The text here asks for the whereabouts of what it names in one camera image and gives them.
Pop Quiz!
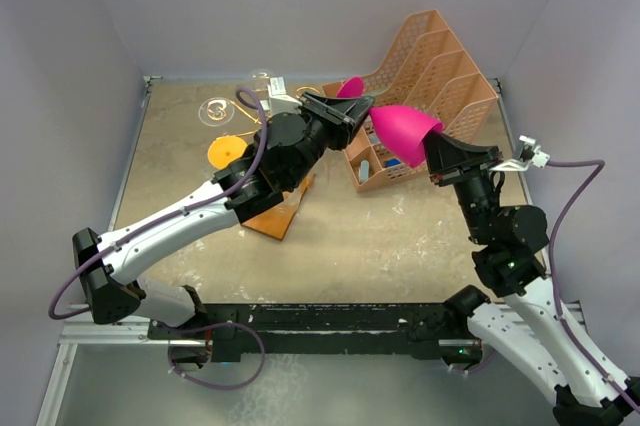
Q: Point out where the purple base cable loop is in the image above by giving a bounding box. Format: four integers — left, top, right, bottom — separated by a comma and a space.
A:
167, 320, 268, 390

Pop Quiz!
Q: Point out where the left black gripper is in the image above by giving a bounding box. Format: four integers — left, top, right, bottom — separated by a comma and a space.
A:
285, 92, 373, 189

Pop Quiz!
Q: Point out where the light blue small bottle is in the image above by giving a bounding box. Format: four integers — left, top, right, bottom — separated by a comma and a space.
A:
358, 160, 371, 184

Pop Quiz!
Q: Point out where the yellow plastic wine glass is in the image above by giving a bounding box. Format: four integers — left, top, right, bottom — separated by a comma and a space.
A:
207, 135, 247, 169

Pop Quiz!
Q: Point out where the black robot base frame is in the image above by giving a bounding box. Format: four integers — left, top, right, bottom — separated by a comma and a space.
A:
149, 286, 490, 365

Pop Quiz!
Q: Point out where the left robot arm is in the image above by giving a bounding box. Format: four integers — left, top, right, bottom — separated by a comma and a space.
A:
72, 93, 374, 338

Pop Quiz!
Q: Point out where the gold wire wine glass rack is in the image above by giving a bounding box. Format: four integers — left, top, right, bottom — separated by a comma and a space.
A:
235, 86, 316, 241

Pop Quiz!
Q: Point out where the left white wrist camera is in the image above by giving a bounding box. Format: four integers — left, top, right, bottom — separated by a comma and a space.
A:
268, 77, 301, 116

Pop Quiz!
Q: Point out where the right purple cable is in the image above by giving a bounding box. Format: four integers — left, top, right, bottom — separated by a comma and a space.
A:
547, 159, 640, 405

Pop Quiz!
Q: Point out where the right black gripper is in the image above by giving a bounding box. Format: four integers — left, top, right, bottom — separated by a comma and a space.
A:
415, 126, 499, 243

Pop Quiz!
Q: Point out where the clear wine glass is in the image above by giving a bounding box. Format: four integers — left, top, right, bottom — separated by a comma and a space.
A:
198, 97, 236, 127
243, 68, 274, 92

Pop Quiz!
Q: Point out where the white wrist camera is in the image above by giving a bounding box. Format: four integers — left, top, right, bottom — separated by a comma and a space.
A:
490, 135, 550, 173
268, 77, 301, 116

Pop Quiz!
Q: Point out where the pink plastic wine glass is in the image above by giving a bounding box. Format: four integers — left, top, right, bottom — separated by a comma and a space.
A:
369, 104, 444, 169

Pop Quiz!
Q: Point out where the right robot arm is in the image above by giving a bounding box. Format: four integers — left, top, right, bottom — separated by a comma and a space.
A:
422, 132, 639, 425

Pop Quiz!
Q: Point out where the orange plastic file organizer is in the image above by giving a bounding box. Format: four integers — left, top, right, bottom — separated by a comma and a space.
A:
344, 10, 498, 193

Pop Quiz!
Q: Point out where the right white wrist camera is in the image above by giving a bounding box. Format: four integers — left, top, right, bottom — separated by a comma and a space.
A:
490, 135, 550, 173

